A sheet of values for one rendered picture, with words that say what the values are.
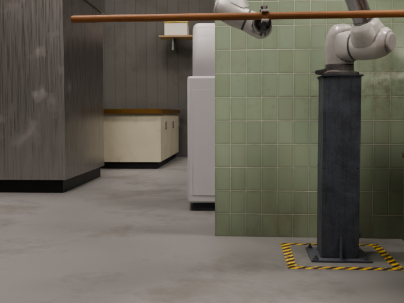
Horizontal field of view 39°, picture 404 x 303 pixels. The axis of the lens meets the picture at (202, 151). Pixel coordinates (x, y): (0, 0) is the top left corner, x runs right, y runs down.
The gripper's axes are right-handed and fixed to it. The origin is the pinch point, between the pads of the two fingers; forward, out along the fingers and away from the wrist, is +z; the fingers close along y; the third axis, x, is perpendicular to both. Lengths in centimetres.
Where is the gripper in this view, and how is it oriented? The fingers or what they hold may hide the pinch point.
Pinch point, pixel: (264, 15)
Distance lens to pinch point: 242.0
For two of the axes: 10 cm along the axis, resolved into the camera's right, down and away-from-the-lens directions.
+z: -0.6, 0.7, -10.0
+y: 0.1, 10.0, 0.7
